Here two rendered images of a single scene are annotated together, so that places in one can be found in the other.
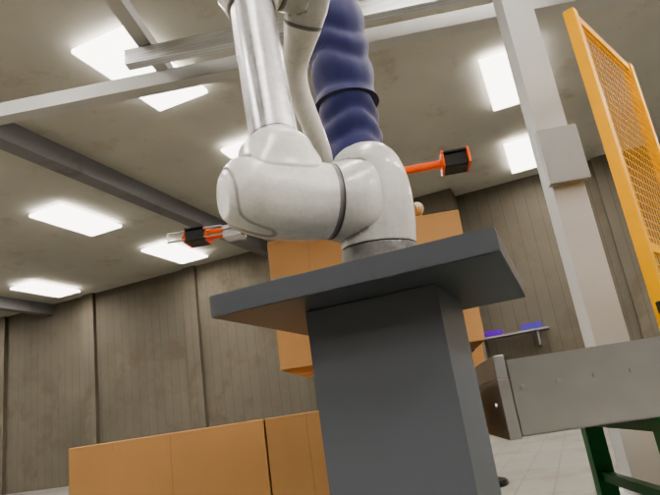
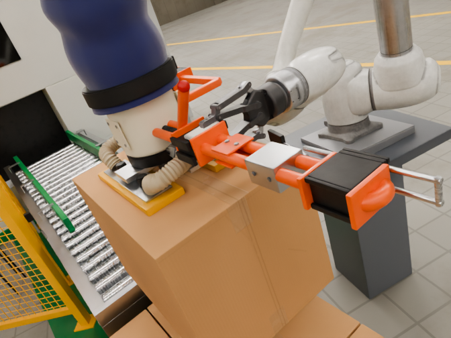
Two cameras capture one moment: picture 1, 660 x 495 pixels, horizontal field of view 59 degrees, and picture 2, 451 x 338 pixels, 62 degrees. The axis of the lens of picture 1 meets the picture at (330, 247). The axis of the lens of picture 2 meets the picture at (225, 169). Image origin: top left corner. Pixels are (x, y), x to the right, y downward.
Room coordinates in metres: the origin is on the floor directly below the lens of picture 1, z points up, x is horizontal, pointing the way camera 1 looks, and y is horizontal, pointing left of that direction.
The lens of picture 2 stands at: (2.29, 0.71, 1.49)
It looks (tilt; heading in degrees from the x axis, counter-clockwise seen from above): 28 degrees down; 237
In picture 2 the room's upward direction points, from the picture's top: 20 degrees counter-clockwise
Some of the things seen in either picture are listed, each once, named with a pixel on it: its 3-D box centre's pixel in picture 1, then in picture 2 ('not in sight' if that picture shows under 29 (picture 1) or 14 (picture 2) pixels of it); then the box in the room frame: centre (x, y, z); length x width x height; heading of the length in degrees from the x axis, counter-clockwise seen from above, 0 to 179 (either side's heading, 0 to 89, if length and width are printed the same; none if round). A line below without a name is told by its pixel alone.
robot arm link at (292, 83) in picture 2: not in sight; (284, 91); (1.69, 0.14, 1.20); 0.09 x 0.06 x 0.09; 86
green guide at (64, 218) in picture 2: not in sight; (31, 187); (2.03, -1.96, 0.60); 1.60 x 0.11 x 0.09; 85
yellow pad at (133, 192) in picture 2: not in sight; (133, 177); (2.00, -0.14, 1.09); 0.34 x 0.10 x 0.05; 84
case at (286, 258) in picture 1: (374, 300); (195, 225); (1.90, -0.12, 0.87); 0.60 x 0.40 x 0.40; 84
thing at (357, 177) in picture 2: (198, 237); (343, 188); (1.97, 0.46, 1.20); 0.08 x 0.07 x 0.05; 84
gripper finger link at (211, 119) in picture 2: not in sight; (209, 115); (1.90, 0.12, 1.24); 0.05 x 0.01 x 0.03; 176
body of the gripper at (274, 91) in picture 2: not in sight; (261, 105); (1.77, 0.13, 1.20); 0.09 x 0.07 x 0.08; 176
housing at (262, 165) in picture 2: (234, 232); (275, 165); (1.95, 0.33, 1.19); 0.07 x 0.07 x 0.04; 84
